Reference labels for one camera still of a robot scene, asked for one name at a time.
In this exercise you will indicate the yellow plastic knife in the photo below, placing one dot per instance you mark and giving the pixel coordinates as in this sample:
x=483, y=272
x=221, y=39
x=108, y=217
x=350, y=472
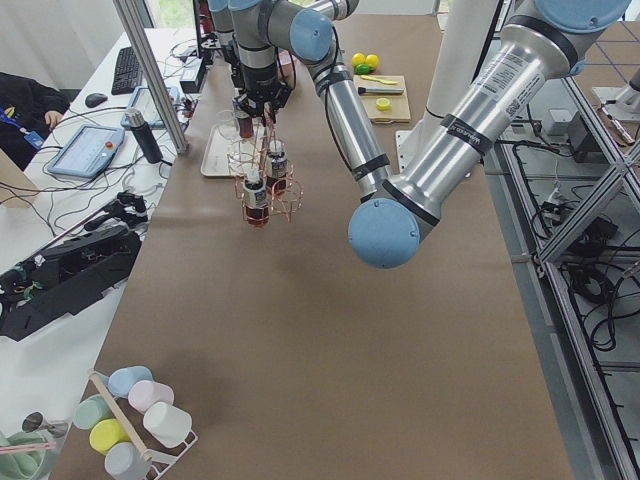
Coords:
x=378, y=80

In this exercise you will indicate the black keyboard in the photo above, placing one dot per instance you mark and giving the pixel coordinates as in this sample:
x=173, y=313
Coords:
x=127, y=72

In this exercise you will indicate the seated person dark jacket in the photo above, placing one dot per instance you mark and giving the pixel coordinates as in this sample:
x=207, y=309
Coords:
x=29, y=111

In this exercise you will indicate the half lemon slice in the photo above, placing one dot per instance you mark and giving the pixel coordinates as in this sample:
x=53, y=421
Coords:
x=383, y=104

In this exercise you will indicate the white wire cup rack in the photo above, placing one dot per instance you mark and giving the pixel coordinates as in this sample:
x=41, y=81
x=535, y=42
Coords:
x=163, y=459

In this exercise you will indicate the copper wire bottle basket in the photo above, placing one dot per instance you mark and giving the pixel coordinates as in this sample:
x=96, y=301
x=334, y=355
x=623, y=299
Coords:
x=290, y=201

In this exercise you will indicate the pink cup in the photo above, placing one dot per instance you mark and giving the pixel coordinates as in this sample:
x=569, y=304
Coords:
x=145, y=393

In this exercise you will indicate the cream rabbit tray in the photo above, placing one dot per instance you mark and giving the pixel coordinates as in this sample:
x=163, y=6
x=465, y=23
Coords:
x=215, y=162

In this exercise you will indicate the blue teach pendant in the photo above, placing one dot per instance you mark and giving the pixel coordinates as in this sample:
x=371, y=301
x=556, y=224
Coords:
x=142, y=100
x=88, y=153

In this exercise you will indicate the steel cone jigger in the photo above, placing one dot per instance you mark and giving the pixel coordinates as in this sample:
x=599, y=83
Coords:
x=36, y=422

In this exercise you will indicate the steel muddler black tip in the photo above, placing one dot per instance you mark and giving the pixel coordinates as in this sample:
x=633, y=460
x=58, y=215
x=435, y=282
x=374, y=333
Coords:
x=362, y=90

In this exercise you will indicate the black computer mouse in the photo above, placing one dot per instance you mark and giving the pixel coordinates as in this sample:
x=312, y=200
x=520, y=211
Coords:
x=93, y=100

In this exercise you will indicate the grey cup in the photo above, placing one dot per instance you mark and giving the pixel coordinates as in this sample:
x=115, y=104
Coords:
x=124, y=462

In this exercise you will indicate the white cup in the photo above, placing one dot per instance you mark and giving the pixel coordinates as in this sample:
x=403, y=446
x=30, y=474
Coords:
x=170, y=425

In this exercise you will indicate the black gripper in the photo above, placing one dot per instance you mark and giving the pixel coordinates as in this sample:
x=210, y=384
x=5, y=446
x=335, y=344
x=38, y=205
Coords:
x=258, y=80

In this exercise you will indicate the green cup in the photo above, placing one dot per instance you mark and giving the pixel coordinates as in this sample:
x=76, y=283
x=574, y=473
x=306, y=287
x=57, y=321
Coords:
x=90, y=412

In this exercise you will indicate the yellow lemon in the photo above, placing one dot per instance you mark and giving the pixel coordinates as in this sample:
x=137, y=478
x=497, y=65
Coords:
x=358, y=59
x=372, y=61

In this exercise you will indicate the green lime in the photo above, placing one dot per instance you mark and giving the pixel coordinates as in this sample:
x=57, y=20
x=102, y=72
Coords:
x=362, y=69

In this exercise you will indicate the blue cup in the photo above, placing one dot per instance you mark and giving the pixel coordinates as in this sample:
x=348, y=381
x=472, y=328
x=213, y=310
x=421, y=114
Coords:
x=122, y=380

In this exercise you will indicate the tea bottle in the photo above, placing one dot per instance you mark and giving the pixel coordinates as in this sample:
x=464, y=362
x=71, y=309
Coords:
x=276, y=167
x=245, y=124
x=256, y=205

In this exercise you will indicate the yellow cup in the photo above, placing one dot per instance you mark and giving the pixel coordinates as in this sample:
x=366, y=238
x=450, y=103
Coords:
x=106, y=434

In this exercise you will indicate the clear wine glass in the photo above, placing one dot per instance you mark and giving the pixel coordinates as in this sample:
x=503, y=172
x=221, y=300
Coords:
x=228, y=129

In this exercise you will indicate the yellow lemon lower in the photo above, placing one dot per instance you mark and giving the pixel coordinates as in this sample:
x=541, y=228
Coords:
x=372, y=61

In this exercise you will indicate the aluminium frame post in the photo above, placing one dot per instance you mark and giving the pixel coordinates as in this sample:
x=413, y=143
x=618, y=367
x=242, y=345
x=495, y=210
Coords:
x=133, y=26

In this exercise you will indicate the dark thermos bottle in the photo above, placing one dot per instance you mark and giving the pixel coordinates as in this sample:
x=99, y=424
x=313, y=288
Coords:
x=144, y=136

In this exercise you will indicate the bamboo cutting board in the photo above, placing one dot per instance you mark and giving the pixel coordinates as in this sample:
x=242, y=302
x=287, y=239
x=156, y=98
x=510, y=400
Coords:
x=400, y=110

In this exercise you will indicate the yellow lemon upper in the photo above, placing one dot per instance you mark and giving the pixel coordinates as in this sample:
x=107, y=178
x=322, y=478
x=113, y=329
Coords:
x=358, y=59

